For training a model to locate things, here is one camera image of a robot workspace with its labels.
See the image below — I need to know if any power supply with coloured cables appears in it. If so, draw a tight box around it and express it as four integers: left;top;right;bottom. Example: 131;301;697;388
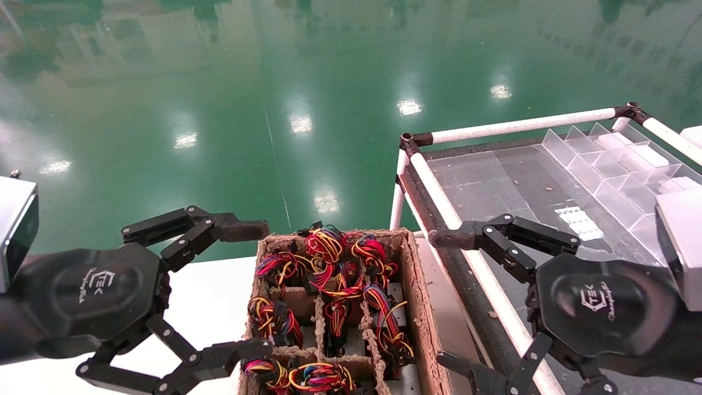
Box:
322;261;364;354
303;224;347;268
247;295;303;347
240;357;291;394
288;361;356;394
362;281;416;367

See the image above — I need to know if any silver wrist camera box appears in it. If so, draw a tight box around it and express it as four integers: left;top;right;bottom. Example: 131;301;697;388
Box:
0;176;40;294
655;189;702;312

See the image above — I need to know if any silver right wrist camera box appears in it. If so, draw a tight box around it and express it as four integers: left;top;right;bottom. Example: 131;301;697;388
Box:
655;189;702;312

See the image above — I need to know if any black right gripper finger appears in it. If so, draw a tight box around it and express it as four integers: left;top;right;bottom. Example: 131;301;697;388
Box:
428;213;581;284
436;332;619;395

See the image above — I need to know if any white foam pad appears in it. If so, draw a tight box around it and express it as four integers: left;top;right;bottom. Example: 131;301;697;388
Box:
630;143;671;168
595;133;632;152
658;176;702;194

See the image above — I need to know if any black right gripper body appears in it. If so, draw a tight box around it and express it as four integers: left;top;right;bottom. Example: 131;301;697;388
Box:
535;253;683;364

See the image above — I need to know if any coloured wire bundle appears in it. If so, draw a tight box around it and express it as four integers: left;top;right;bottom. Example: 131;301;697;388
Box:
255;251;309;290
348;233;399;279

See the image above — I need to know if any white pipe cart frame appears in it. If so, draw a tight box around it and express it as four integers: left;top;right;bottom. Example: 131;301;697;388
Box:
389;101;702;395

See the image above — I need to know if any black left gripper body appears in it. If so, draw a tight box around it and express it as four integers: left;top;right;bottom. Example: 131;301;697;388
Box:
14;244;172;358

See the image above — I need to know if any brown cardboard divider box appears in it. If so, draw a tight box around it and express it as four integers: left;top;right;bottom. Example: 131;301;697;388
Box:
237;228;456;395

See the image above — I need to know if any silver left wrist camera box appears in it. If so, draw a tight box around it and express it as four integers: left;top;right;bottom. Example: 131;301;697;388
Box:
0;176;40;294

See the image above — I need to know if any clear acrylic divider tray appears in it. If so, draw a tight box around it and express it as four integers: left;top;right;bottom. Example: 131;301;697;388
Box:
425;122;702;275

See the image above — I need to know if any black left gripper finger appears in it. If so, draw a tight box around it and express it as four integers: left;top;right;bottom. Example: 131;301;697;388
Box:
76;314;273;395
122;206;270;273

